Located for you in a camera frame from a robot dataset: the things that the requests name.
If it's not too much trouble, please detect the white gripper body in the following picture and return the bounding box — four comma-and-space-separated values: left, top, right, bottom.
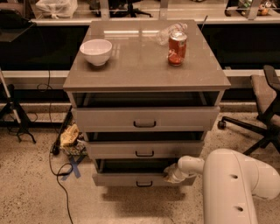
164, 164, 196, 184

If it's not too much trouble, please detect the grey bottom drawer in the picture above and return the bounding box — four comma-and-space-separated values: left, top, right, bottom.
93, 157, 196, 187

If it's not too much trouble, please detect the grey drawer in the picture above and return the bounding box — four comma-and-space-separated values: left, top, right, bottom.
72, 107, 220, 132
86, 141, 204, 159
93, 157, 196, 187

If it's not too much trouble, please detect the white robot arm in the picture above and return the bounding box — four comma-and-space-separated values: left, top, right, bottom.
164, 149, 280, 224

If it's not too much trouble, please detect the grey middle drawer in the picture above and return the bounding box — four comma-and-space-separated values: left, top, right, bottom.
86, 141, 204, 159

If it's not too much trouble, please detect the grey top drawer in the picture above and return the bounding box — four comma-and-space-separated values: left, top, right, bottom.
72, 107, 220, 132

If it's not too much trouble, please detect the grey drawer cabinet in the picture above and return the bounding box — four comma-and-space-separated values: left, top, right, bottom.
62, 19, 232, 193

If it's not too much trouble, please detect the blue tape cross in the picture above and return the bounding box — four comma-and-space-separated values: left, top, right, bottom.
61, 155, 86, 180

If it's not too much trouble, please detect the yellow snack bag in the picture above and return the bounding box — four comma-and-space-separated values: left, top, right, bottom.
60, 123, 79, 146

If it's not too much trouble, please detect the black office chair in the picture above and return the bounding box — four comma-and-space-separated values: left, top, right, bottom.
217, 65, 280, 155

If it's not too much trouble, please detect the red soda can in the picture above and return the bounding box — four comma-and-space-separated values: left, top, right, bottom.
168, 31, 187, 66

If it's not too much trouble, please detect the clear plastic bottle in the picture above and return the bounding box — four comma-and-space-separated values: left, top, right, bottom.
156, 23, 187, 46

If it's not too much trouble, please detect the white bowl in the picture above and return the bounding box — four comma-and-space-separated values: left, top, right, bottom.
80, 39, 113, 66

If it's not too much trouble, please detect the black tripod stand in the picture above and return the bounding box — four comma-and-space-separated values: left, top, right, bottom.
0, 68, 36, 143

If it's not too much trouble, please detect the white plastic bag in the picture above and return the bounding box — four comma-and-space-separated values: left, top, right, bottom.
36, 0, 78, 18

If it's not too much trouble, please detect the black floor cable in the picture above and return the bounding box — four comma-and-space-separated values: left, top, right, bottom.
48, 105, 75, 224

